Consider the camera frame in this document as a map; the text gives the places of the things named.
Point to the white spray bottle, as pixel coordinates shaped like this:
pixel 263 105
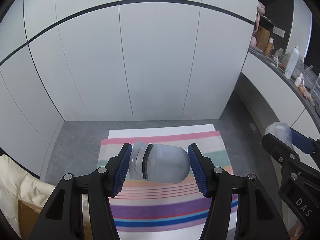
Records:
pixel 292 62

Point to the cardboard box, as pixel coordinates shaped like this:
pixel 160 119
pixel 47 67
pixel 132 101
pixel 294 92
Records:
pixel 27 220

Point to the small clear container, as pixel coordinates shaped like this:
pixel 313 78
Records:
pixel 277 130

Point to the clear drawer organizer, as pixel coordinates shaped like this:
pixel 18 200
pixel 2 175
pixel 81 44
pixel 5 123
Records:
pixel 316 85

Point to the white table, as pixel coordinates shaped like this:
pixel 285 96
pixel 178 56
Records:
pixel 162 131

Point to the small white bottle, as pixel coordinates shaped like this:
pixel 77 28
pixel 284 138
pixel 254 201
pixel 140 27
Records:
pixel 298 80

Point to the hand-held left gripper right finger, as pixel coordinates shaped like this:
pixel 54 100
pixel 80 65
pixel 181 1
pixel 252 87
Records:
pixel 200 172

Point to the wall switch plate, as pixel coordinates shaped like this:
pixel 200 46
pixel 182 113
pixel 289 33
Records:
pixel 278 31

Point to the wall socket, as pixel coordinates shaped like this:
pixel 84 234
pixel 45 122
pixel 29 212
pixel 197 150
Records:
pixel 253 127

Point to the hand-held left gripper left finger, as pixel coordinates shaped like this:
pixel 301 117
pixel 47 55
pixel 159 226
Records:
pixel 122 170

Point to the brown box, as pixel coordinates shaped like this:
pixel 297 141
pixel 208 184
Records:
pixel 263 38

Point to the cream padded chair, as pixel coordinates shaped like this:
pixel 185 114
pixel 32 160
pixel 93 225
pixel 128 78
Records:
pixel 20 180

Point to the striped towel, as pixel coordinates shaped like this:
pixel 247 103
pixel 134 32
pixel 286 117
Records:
pixel 150 205

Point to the pink plush toy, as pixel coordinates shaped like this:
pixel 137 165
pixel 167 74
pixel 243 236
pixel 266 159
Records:
pixel 261 7

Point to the frosted white jar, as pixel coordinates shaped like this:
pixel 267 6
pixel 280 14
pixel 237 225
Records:
pixel 162 162

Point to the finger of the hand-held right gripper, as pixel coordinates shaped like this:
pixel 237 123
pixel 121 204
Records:
pixel 303 141
pixel 275 146

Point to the white curved counter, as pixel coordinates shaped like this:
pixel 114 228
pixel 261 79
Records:
pixel 270 92

